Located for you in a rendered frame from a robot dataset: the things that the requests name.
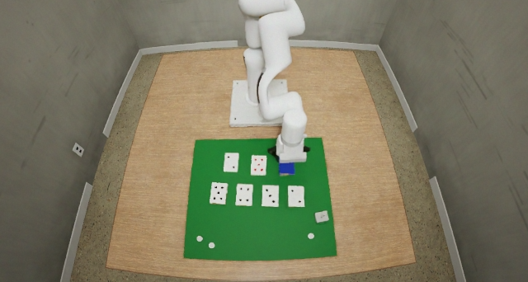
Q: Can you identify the white playing card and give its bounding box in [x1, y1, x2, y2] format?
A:
[251, 156, 266, 175]
[262, 186, 278, 207]
[224, 153, 238, 172]
[288, 186, 304, 207]
[210, 182, 227, 204]
[236, 184, 252, 205]

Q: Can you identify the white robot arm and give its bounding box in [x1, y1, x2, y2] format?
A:
[238, 0, 307, 163]

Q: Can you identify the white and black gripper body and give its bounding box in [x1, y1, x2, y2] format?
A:
[276, 134, 304, 156]

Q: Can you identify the green felt mat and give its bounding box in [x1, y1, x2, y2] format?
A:
[183, 138, 337, 261]

